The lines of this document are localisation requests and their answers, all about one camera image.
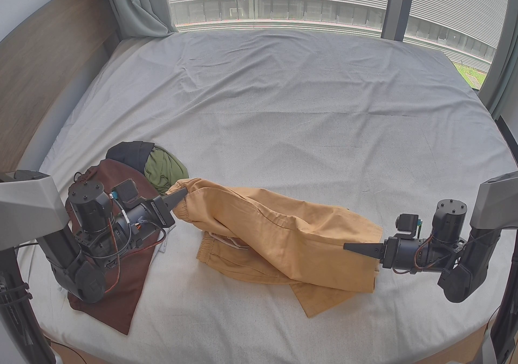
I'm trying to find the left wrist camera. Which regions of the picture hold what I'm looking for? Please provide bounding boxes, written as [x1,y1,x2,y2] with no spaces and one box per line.
[111,179,141,209]

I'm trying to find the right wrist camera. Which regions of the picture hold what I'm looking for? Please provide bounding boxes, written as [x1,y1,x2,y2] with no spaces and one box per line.
[394,213,422,240]

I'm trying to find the brown shorts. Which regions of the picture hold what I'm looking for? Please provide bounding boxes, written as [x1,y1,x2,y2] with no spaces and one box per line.
[67,158,168,335]

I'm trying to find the black cable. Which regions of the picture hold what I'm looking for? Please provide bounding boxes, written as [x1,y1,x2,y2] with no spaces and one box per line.
[48,336,87,364]

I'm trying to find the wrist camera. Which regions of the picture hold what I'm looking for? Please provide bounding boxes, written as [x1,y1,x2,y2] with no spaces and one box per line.
[111,179,141,209]
[394,213,422,240]

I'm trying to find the tan shorts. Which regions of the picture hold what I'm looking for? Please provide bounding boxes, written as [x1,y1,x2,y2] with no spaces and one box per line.
[167,177,384,318]

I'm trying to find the bed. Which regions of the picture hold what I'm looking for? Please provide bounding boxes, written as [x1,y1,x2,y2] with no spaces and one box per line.
[0,0,512,364]

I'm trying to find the black garment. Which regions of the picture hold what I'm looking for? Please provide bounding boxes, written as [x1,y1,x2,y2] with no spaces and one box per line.
[106,141,156,175]

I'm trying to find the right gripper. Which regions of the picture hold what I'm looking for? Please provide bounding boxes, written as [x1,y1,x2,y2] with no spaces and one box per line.
[378,236,426,274]

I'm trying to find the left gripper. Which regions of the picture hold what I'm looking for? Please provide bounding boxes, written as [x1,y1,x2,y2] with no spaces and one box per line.
[122,195,177,234]

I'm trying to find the green garment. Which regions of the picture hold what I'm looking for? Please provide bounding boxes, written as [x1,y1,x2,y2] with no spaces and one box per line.
[144,145,189,196]

